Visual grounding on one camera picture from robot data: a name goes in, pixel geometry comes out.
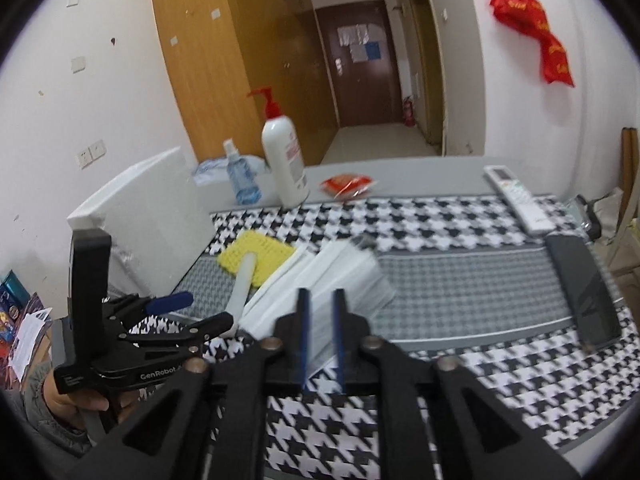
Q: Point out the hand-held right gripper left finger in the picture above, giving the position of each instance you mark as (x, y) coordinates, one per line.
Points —
(303, 340)

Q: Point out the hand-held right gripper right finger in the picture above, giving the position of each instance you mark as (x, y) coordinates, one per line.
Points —
(340, 335)

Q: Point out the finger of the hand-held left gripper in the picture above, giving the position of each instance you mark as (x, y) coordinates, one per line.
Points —
(170, 301)
(210, 324)

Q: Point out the floral swab packet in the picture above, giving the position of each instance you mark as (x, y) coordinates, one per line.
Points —
(242, 285)

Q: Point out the stack of white face masks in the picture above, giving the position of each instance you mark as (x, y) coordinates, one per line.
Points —
(350, 270)

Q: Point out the yellow sponge cloth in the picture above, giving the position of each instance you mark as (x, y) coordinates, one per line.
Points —
(265, 255)

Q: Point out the white foam box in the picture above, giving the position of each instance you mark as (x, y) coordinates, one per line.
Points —
(150, 210)

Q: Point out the person's left forearm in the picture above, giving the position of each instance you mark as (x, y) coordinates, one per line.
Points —
(50, 430)

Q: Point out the person's left hand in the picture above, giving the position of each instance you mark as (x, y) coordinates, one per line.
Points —
(75, 402)

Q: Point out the colourful printed packets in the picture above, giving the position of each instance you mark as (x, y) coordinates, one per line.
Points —
(12, 305)

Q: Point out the houndstooth table mat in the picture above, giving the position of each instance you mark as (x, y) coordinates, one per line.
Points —
(450, 280)

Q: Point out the light blue crumpled cloth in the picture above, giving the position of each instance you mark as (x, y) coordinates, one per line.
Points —
(210, 170)

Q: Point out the blue spray bottle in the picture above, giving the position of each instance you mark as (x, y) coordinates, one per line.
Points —
(242, 180)

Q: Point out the red snack packet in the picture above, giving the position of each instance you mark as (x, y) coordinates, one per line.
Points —
(345, 185)

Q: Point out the white pump bottle red cap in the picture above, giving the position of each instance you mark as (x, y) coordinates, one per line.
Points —
(285, 160)

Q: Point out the wooden wardrobe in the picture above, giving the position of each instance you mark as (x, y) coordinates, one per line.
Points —
(210, 85)

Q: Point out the white remote control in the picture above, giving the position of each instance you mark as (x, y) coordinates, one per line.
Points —
(515, 197)

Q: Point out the red fire extinguisher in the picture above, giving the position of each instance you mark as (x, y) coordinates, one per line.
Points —
(409, 112)

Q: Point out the dark brown door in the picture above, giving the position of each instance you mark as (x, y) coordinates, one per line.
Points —
(360, 90)

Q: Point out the black smartphone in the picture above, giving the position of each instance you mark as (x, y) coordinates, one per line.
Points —
(582, 290)

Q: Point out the blue paper notice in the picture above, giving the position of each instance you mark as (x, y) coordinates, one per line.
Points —
(372, 51)

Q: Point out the white plastic bag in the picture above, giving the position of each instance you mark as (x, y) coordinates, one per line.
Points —
(617, 230)

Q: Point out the white paper notice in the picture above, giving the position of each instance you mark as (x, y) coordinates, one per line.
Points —
(352, 35)

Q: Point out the wooden boards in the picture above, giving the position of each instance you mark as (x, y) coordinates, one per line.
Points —
(631, 170)

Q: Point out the red plastic bag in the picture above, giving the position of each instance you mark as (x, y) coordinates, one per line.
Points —
(525, 15)

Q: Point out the white wall socket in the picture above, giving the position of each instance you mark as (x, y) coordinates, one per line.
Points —
(84, 156)

